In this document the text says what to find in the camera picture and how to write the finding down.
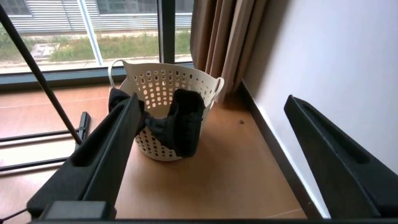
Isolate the beige curtain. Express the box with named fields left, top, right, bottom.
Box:
left=189, top=0, right=268, bottom=103

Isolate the black clothes rack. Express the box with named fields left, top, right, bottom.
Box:
left=0, top=2, right=92, bottom=172

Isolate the white laundry basket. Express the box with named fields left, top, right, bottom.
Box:
left=108, top=58, right=225, bottom=162

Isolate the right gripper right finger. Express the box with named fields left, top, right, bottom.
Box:
left=283, top=95, right=398, bottom=218

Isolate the window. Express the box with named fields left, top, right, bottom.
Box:
left=0, top=0, right=195, bottom=91

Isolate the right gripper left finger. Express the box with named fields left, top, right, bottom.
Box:
left=27, top=92, right=142, bottom=218

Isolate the heap of black clothes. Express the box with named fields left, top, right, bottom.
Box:
left=108, top=88, right=206, bottom=159

